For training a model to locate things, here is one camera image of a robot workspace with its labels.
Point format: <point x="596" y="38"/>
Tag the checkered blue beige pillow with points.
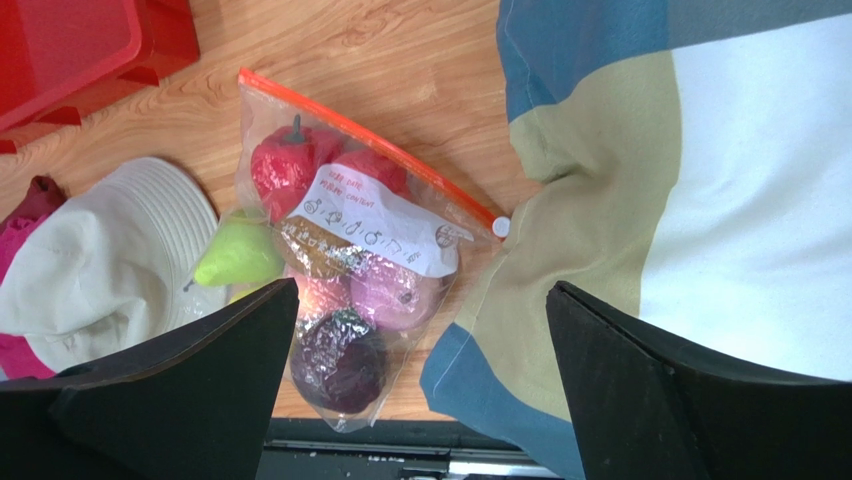
<point x="695" y="164"/>

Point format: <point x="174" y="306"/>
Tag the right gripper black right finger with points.
<point x="648" y="404"/>

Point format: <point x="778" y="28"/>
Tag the magenta folded cloth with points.
<point x="18" y="358"/>

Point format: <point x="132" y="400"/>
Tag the brown fake kiwi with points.
<point x="315" y="252"/>

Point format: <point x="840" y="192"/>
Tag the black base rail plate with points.
<point x="390" y="449"/>

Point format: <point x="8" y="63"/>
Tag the red fake bell pepper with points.
<point x="284" y="165"/>

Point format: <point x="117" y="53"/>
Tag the clear zip top bag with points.
<point x="373" y="238"/>

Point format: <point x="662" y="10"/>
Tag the red plastic bin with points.
<point x="62" y="61"/>

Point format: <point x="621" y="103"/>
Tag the red fake strawberry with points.
<point x="379" y="167"/>

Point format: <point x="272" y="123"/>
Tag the pink fake onion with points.
<point x="393" y="297"/>

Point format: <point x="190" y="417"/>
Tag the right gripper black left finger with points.
<point x="194" y="403"/>

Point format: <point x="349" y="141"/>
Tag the beige bucket hat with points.
<point x="108" y="267"/>

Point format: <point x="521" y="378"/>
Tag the dark red folded cloth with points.
<point x="44" y="196"/>

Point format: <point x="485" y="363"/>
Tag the dark purple fake fruit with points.
<point x="340" y="363"/>

